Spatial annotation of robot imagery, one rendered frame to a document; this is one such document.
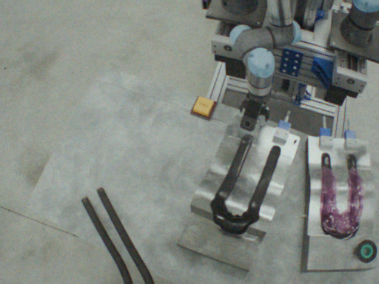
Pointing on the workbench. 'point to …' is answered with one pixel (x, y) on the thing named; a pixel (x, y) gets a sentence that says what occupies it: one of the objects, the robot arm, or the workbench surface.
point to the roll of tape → (366, 250)
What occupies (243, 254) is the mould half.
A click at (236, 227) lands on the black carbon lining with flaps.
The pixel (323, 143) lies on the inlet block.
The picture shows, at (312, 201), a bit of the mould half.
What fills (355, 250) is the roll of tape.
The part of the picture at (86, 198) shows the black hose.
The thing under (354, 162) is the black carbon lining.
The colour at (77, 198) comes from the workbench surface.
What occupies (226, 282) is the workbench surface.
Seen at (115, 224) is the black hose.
